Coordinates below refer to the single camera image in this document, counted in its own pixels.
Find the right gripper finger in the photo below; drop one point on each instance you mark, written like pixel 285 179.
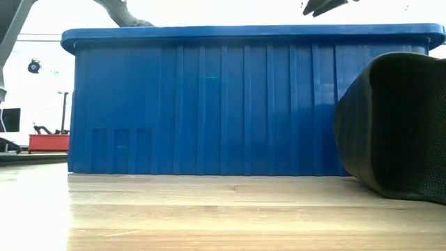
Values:
pixel 313 6
pixel 332 7

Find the blue plastic bin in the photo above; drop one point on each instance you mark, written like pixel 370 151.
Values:
pixel 209 104

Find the black slide sandal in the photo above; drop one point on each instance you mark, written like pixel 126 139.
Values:
pixel 355 139

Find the black lamp pole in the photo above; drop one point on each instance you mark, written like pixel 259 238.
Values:
pixel 63 111

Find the round black fixture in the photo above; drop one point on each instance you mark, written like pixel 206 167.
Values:
pixel 34 66

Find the red storage box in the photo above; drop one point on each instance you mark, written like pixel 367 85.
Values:
pixel 48 143

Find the black low table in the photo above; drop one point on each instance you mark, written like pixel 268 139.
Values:
pixel 31 159

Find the black computer monitor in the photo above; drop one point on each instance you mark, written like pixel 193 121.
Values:
pixel 10 120

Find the black chair base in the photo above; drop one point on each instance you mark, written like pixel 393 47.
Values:
pixel 8 143

